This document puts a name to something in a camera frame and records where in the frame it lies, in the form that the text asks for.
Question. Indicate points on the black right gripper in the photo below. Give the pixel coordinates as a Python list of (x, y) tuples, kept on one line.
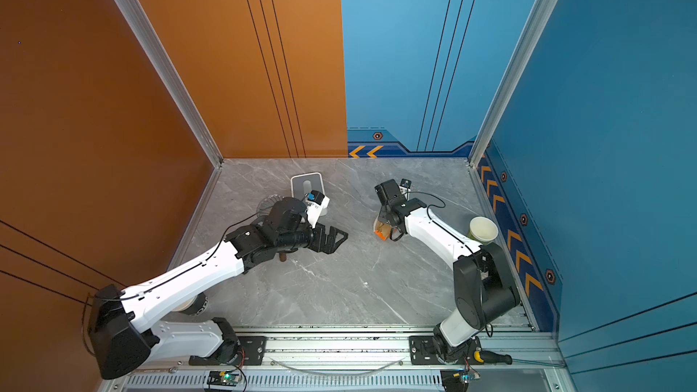
[(383, 214)]

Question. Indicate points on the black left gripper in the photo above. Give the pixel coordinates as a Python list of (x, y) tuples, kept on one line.
[(331, 245)]

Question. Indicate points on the clear glass dripper cone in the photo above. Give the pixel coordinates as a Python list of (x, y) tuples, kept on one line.
[(265, 205)]

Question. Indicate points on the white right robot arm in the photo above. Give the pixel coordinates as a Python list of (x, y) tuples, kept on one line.
[(484, 286)]

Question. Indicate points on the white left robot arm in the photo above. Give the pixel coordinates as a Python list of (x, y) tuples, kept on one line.
[(120, 319)]

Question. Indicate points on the white grey tissue box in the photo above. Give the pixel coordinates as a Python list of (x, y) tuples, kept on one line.
[(303, 184)]

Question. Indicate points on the green paper cup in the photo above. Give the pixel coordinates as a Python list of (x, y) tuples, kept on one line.
[(483, 230)]

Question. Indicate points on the left green circuit board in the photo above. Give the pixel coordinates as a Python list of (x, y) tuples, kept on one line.
[(224, 379)]

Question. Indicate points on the green circuit board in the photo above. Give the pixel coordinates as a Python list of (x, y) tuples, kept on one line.
[(224, 379), (457, 380)]

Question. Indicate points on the black yellow screwdriver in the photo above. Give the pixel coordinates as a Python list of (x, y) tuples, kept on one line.
[(489, 357)]

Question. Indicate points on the right green circuit board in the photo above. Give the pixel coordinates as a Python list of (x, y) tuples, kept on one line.
[(457, 380)]

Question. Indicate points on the aluminium front rail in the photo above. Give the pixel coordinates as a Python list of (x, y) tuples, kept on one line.
[(360, 359)]

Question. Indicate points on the aluminium corner post right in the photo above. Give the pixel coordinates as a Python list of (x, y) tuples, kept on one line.
[(533, 29)]

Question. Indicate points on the aluminium corner post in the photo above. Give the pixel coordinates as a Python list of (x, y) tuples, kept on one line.
[(533, 29), (142, 28)]

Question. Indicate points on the aluminium corner post left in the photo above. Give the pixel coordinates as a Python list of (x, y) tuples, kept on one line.
[(142, 28)]

